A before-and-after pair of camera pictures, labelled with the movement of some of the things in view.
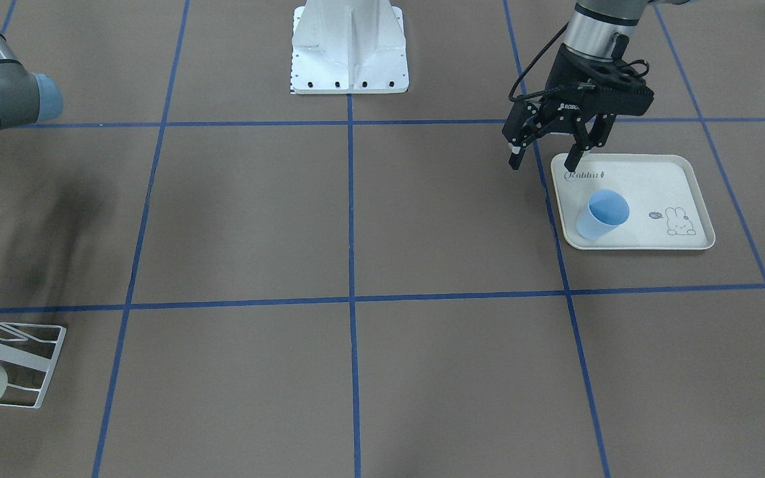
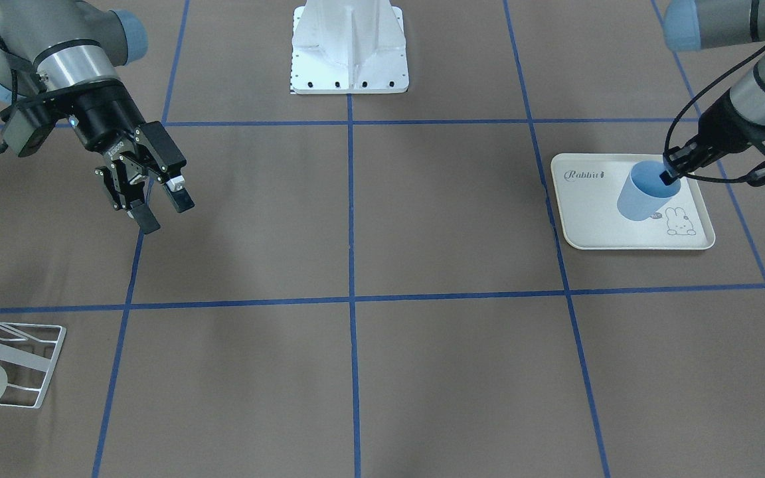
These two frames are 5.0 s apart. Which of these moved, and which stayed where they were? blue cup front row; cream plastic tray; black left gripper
Moved: black left gripper; blue cup front row
Stayed: cream plastic tray
